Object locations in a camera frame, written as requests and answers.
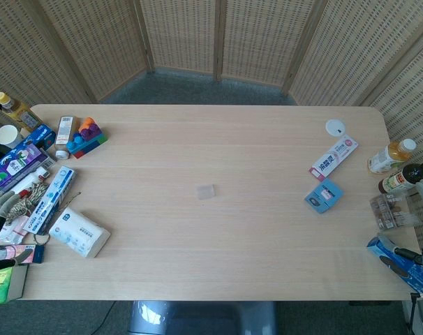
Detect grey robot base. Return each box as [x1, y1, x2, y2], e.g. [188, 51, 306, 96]
[127, 299, 278, 335]

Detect purple toothpaste box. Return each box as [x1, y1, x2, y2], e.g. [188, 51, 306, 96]
[0, 143, 58, 195]

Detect pink packet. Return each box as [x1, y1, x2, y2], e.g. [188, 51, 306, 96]
[0, 244, 45, 265]

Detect blue white toothpaste box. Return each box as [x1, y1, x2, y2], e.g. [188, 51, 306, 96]
[26, 165, 77, 235]

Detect dark blue toothpaste box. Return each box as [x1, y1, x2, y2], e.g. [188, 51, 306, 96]
[0, 124, 57, 168]

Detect pink white toothpaste box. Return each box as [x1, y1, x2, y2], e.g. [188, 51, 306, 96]
[309, 133, 360, 183]

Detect small blue card pack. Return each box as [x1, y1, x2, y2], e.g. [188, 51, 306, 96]
[304, 177, 345, 215]

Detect small clear plastic piece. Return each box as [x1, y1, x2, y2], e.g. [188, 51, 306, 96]
[195, 183, 217, 201]

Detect pink white sachet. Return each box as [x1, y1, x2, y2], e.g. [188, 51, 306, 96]
[0, 215, 30, 246]

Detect zebra striped cloth toy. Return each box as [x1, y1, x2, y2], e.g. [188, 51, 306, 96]
[5, 181, 49, 225]

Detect brown bottle black cap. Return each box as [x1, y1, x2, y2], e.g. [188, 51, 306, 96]
[377, 161, 423, 194]

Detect white tube red cap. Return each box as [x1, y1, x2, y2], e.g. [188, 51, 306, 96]
[8, 166, 50, 197]

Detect clear plastic snack container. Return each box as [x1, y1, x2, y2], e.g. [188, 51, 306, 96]
[369, 192, 422, 232]

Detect yellow juice bottle white cap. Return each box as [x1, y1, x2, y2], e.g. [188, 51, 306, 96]
[366, 137, 417, 176]

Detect blue long carton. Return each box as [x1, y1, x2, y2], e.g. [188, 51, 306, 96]
[366, 234, 423, 295]

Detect white paper cup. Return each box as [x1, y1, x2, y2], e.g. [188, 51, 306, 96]
[0, 124, 21, 150]

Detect thin brown twine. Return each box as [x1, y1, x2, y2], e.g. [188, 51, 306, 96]
[32, 191, 84, 246]

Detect green yellow carton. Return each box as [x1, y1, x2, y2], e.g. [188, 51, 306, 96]
[0, 263, 29, 305]

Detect white tissue pack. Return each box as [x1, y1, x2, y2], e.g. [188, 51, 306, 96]
[48, 207, 112, 259]

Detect woven bamboo screen panel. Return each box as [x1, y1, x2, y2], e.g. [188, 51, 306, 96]
[137, 0, 222, 80]
[214, 0, 325, 89]
[283, 0, 423, 106]
[0, 0, 98, 121]
[35, 0, 155, 104]
[361, 33, 423, 177]

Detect tea bottle yellow cap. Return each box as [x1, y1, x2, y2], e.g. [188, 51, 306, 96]
[0, 91, 42, 133]

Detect orange labelled small bottle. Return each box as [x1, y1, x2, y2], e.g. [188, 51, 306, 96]
[54, 115, 81, 161]

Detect colourful toy building blocks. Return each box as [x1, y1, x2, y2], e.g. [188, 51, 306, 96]
[66, 117, 110, 160]

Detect white round lid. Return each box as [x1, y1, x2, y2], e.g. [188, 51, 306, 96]
[325, 118, 347, 137]

